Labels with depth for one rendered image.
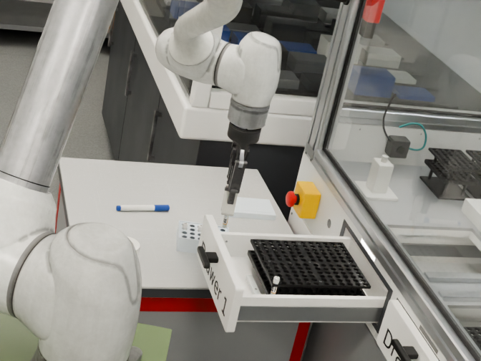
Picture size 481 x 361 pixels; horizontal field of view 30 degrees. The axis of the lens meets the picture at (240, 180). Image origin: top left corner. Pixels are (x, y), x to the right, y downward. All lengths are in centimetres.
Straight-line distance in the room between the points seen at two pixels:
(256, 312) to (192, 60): 57
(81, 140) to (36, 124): 291
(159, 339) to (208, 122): 106
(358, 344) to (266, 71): 63
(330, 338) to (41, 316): 90
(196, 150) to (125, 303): 132
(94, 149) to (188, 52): 242
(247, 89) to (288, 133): 74
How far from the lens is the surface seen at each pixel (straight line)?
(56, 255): 143
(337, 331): 213
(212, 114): 262
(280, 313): 184
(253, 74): 197
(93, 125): 461
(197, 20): 181
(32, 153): 152
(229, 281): 180
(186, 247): 215
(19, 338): 166
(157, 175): 249
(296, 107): 269
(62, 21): 153
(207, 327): 213
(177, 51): 199
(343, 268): 197
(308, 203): 223
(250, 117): 202
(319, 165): 226
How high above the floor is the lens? 187
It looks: 26 degrees down
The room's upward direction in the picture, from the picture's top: 12 degrees clockwise
